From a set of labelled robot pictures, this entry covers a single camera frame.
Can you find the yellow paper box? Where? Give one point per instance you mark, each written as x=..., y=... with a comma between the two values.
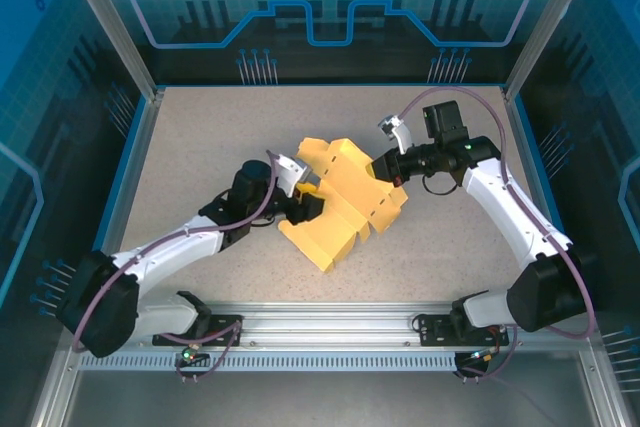
x=350, y=187

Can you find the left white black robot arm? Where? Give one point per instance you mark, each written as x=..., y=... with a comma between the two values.
x=165, y=247

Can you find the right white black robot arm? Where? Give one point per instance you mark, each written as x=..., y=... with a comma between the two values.
x=500, y=197

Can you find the small status light board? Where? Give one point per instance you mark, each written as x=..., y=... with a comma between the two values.
x=485, y=355
x=190, y=353

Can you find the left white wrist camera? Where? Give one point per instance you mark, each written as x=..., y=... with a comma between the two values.
x=290, y=169

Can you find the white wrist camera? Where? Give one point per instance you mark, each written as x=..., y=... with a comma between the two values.
x=290, y=169
x=395, y=129

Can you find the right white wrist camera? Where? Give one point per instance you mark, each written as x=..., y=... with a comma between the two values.
x=395, y=129

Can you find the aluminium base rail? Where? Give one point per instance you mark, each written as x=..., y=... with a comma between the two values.
x=325, y=327

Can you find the aluminium frame post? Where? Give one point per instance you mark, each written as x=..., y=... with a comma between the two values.
x=114, y=22
x=544, y=22

